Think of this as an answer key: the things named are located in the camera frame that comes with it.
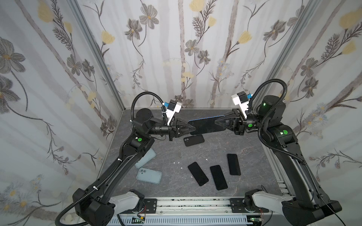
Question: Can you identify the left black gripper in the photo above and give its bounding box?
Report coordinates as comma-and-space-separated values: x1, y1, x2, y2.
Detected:
144, 119, 193, 143

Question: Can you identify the black phone case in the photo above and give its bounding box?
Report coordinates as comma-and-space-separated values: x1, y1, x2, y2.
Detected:
184, 134, 205, 147

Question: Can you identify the black phone with blue edge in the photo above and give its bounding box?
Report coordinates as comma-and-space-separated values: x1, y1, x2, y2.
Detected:
188, 115, 226, 135

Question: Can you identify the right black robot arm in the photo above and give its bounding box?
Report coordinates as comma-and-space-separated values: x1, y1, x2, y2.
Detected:
215, 92, 342, 226

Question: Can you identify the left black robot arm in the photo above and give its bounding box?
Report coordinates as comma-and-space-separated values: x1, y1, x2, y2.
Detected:
55, 108, 195, 226

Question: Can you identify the upper translucent green case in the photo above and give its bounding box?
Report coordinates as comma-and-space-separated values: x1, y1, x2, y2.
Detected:
135, 148, 156, 169

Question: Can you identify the translucent green case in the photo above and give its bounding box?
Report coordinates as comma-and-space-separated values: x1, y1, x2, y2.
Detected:
135, 148, 156, 169
136, 168, 162, 184

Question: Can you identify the right black phone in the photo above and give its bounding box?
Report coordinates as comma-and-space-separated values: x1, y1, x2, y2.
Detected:
227, 153, 241, 176

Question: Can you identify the left black phone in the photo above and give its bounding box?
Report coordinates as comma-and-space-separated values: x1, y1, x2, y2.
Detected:
188, 162, 209, 186

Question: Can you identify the lower translucent green case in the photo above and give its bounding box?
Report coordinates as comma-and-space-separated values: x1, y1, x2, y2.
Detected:
136, 168, 162, 184

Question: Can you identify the middle black phone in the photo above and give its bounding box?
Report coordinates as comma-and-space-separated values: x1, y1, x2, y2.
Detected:
210, 165, 228, 191

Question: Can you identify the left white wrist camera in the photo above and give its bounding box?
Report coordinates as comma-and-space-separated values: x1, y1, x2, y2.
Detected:
161, 100, 182, 126

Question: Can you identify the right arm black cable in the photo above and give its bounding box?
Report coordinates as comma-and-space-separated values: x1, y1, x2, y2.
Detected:
248, 78, 307, 166

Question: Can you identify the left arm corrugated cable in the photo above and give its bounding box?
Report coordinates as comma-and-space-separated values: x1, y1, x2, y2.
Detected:
55, 91, 167, 226

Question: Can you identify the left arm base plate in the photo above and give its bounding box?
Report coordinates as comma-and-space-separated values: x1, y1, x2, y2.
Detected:
136, 199, 157, 214

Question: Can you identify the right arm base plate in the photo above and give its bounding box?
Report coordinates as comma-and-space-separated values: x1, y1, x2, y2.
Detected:
229, 198, 270, 213

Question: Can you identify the aluminium mounting rail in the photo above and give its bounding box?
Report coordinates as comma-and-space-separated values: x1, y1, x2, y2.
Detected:
76, 196, 309, 218

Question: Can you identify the white perforated cable duct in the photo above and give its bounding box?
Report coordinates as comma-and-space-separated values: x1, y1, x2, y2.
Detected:
108, 215, 253, 226

